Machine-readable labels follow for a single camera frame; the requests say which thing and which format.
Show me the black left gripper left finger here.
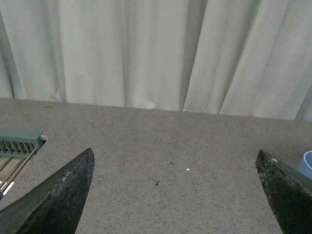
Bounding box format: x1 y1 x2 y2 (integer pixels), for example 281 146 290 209
0 148 95 234

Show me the green chopstick holder rack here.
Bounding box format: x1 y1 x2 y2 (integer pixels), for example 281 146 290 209
0 127 44 159

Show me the blue plastic cup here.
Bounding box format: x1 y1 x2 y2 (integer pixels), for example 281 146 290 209
296 151 312 179

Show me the white pleated curtain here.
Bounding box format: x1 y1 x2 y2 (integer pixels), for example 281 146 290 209
0 0 312 121

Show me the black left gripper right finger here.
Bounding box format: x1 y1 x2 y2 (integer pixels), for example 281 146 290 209
255 150 312 234

